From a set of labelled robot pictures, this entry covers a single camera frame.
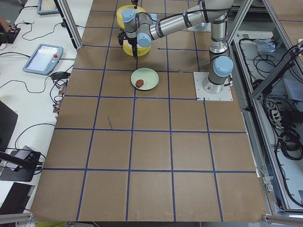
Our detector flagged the brown bun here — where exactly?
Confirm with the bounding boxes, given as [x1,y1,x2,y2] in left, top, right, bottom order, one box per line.
[135,79,144,88]

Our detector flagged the light green plate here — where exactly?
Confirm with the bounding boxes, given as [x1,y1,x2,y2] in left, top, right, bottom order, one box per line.
[131,68,159,91]

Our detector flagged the black power adapter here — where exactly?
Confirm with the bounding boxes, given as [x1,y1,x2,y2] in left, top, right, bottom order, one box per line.
[51,71,71,80]

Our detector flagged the blue teach pendant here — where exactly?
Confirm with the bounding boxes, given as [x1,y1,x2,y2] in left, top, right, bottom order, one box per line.
[37,0,59,16]
[22,44,63,75]

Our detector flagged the black laptop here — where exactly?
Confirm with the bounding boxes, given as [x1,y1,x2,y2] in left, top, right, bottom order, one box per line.
[0,102,18,152]

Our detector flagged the aluminium frame post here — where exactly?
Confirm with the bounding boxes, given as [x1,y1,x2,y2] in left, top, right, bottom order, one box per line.
[54,0,83,50]

